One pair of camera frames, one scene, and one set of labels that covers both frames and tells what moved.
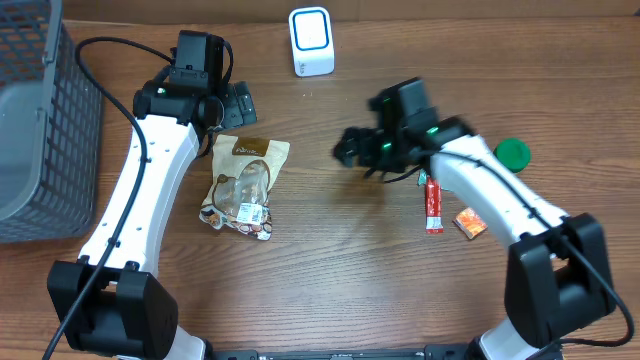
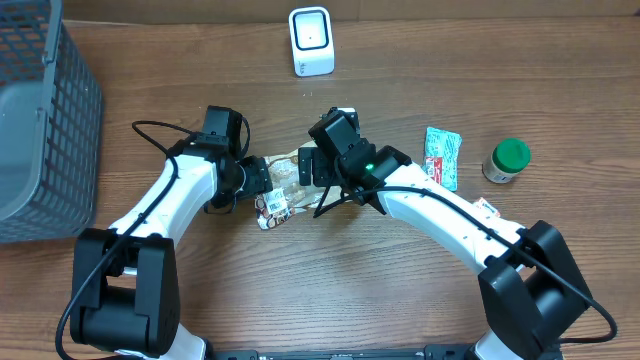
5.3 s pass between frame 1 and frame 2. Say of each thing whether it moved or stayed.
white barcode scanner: stayed
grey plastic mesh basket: stayed
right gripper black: moved
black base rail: stayed
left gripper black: moved
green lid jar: stayed
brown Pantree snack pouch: moved
